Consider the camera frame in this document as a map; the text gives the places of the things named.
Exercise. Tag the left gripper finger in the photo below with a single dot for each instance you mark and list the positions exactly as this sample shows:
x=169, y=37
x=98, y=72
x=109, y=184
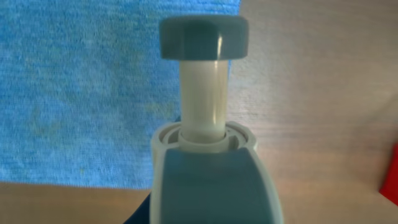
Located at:
x=143, y=215

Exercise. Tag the white pipette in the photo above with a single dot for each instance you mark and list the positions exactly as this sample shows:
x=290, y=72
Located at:
x=202, y=93

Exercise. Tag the blue cloth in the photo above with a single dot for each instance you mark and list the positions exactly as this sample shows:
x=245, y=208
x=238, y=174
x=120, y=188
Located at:
x=77, y=93

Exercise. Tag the red and yellow tip box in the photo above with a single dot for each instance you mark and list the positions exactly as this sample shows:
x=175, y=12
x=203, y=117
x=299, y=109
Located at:
x=392, y=180

